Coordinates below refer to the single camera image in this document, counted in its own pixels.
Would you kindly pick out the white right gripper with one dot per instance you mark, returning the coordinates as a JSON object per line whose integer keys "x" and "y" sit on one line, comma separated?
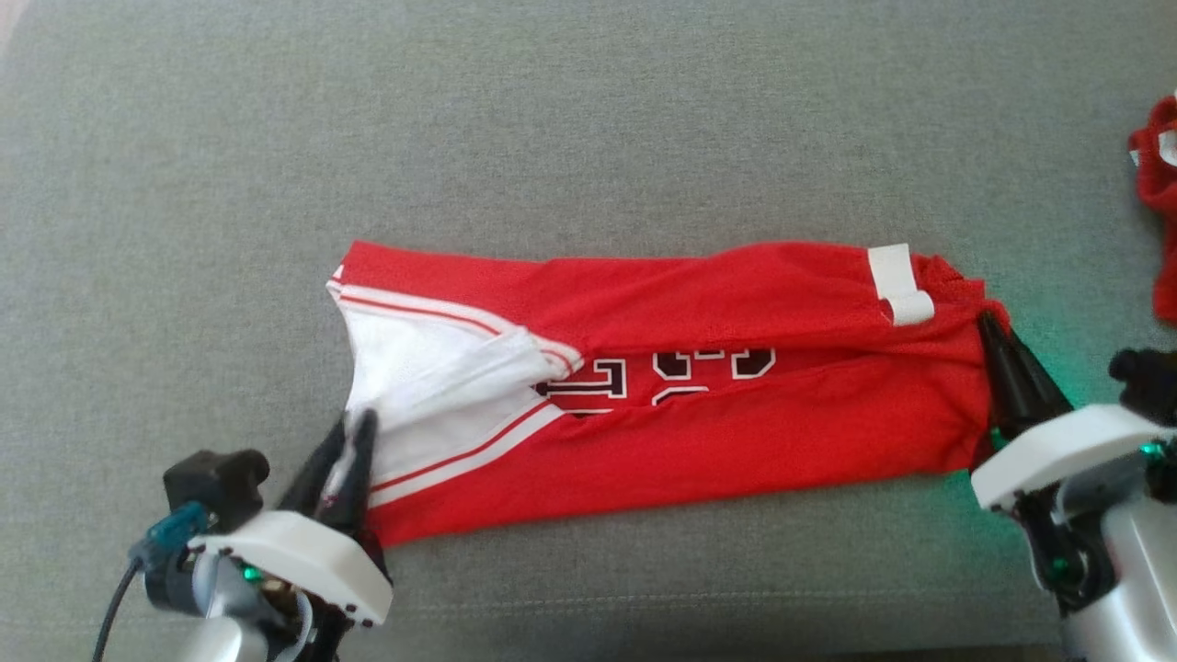
{"x": 1057, "y": 446}

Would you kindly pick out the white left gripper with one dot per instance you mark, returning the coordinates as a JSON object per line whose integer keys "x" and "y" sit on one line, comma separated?
{"x": 303, "y": 552}

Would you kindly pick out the red shorts with white stripe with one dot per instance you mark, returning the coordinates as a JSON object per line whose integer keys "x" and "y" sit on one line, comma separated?
{"x": 1160, "y": 184}

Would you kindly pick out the red white basketball jersey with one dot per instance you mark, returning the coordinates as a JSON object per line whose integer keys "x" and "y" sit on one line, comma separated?
{"x": 736, "y": 432}

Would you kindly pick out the grey fabric sofa seat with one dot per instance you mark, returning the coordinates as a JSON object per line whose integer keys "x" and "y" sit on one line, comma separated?
{"x": 588, "y": 119}

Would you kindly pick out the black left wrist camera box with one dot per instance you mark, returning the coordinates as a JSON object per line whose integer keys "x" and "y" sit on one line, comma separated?
{"x": 216, "y": 483}

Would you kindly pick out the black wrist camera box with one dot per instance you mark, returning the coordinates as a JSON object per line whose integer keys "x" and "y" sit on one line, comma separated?
{"x": 1149, "y": 382}
{"x": 216, "y": 483}

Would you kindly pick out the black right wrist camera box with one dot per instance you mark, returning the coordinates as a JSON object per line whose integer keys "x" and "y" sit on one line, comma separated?
{"x": 1149, "y": 382}

